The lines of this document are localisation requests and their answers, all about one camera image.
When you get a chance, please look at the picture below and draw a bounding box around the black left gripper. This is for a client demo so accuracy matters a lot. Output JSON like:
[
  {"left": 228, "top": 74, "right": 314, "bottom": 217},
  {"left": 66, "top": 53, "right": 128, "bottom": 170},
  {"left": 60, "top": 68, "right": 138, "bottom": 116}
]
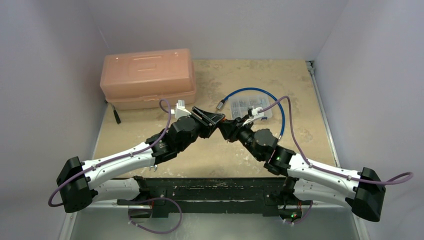
[{"left": 177, "top": 107, "right": 224, "bottom": 152}]

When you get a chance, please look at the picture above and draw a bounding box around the orange plastic toolbox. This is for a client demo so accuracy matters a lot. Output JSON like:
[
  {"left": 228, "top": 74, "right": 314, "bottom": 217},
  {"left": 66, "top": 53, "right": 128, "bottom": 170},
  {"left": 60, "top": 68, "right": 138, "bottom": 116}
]
[{"left": 100, "top": 48, "right": 197, "bottom": 110}]

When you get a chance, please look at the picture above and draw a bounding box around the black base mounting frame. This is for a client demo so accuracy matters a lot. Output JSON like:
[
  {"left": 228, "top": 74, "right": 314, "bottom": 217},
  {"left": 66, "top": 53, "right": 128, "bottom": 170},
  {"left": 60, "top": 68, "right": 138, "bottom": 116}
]
[{"left": 117, "top": 176, "right": 311, "bottom": 219}]

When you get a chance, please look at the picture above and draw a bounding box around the black-handled tool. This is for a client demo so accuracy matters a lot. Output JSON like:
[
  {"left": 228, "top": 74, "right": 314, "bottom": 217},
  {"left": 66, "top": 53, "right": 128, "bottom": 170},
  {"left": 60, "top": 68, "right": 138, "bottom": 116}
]
[{"left": 110, "top": 104, "right": 122, "bottom": 125}]

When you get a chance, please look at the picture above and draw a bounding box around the clear plastic screw organizer box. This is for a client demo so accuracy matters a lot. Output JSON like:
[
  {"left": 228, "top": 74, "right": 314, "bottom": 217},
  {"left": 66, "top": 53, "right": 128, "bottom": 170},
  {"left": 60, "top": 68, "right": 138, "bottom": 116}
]
[{"left": 226, "top": 94, "right": 270, "bottom": 119}]

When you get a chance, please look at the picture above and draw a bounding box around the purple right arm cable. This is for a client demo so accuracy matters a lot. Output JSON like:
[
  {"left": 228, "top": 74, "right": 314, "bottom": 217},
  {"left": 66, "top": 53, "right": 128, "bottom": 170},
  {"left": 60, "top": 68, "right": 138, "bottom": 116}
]
[{"left": 261, "top": 96, "right": 414, "bottom": 186}]

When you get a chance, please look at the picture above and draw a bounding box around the silver open-end wrench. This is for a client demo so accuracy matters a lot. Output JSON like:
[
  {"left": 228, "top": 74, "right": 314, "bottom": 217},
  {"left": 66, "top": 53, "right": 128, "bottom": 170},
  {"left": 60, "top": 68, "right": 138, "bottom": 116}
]
[{"left": 148, "top": 164, "right": 158, "bottom": 172}]

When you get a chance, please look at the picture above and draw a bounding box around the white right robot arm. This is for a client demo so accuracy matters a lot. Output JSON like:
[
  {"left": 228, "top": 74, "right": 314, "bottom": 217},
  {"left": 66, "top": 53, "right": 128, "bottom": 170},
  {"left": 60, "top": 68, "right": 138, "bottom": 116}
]
[{"left": 218, "top": 118, "right": 386, "bottom": 222}]

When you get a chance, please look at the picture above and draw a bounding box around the blue cable lock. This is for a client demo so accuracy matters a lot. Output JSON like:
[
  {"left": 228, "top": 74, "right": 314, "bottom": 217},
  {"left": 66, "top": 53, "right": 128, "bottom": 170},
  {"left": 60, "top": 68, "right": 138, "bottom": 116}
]
[{"left": 215, "top": 87, "right": 286, "bottom": 138}]

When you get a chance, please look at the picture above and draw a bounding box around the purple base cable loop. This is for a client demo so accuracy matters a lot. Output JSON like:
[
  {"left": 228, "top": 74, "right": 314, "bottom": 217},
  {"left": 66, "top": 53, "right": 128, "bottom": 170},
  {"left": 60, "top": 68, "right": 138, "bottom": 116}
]
[{"left": 127, "top": 195, "right": 184, "bottom": 235}]

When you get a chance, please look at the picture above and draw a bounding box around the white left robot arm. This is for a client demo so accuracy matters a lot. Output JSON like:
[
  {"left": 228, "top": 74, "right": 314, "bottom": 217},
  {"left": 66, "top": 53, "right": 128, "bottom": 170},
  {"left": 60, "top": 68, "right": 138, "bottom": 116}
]
[{"left": 54, "top": 101, "right": 225, "bottom": 213}]

